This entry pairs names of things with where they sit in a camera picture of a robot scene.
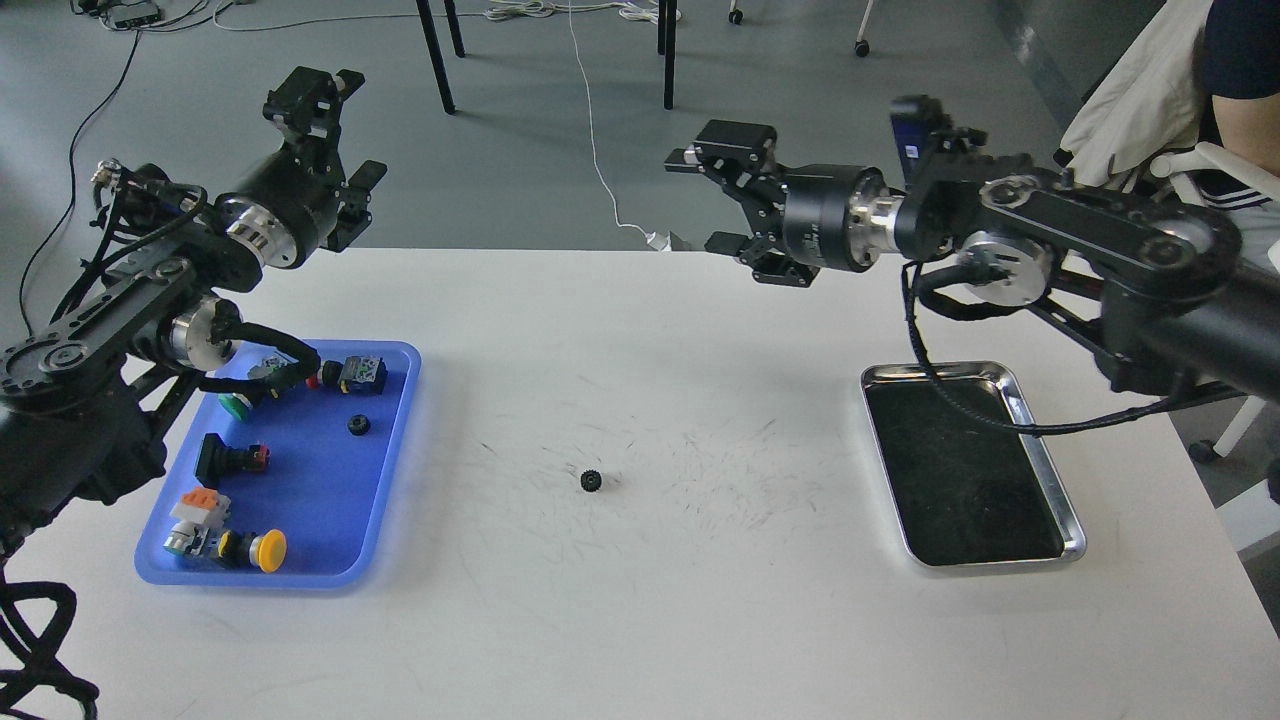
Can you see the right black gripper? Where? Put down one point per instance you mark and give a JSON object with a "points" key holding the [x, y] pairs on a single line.
{"points": [[824, 214]]}

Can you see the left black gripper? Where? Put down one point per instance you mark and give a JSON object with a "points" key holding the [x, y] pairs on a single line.
{"points": [[297, 198]]}

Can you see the small black gear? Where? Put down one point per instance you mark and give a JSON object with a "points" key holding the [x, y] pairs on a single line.
{"points": [[358, 425], [591, 480]]}

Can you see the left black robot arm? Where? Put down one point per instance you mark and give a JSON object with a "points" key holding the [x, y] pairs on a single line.
{"points": [[88, 400]]}

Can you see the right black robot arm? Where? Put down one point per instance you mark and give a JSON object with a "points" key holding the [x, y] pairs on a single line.
{"points": [[1157, 291]]}

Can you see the white power adapter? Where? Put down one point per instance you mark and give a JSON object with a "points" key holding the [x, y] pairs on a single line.
{"points": [[662, 241]]}

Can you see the black table leg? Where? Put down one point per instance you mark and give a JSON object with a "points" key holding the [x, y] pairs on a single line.
{"points": [[667, 22], [435, 53], [452, 17]]}

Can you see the black power strip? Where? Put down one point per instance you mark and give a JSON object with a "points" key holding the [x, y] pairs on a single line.
{"points": [[124, 15]]}

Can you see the blue plastic tray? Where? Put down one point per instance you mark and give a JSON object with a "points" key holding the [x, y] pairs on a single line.
{"points": [[324, 488]]}

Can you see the silver metal tray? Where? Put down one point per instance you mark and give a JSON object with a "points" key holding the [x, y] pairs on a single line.
{"points": [[969, 495]]}

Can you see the beige jacket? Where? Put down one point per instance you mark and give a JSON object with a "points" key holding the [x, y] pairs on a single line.
{"points": [[1150, 102]]}

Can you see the seated person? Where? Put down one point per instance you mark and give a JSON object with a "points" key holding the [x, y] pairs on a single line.
{"points": [[1238, 68]]}

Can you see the red push button switch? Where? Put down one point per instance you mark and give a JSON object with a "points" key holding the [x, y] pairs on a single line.
{"points": [[355, 375]]}

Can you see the green push button switch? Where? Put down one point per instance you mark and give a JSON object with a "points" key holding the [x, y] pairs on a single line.
{"points": [[240, 405]]}

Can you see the black push button switch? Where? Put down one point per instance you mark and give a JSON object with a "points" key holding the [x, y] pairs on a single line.
{"points": [[217, 460]]}

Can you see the orange grey switch block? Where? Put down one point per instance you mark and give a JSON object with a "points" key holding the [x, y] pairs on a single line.
{"points": [[201, 516]]}

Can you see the yellow push button switch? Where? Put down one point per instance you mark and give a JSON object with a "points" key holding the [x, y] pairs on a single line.
{"points": [[265, 552]]}

